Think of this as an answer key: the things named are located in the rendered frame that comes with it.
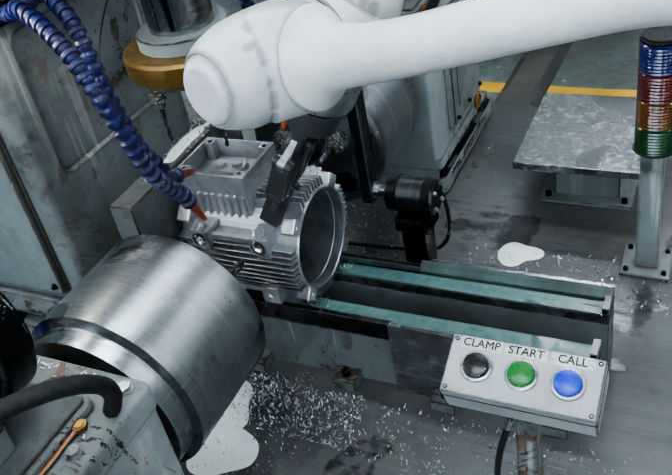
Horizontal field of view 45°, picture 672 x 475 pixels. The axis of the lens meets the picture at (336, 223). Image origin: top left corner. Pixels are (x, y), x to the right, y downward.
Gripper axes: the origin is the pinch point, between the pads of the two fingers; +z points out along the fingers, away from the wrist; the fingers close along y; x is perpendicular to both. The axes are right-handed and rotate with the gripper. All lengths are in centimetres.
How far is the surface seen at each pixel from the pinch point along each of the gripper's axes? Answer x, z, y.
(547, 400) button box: 39.4, -16.2, 20.3
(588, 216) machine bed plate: 45, 10, -47
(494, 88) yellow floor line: 20, 117, -242
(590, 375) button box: 42.0, -19.3, 16.9
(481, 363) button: 32.0, -13.8, 18.4
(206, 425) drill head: 8.7, 6.5, 31.0
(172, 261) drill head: -5.3, -2.1, 19.3
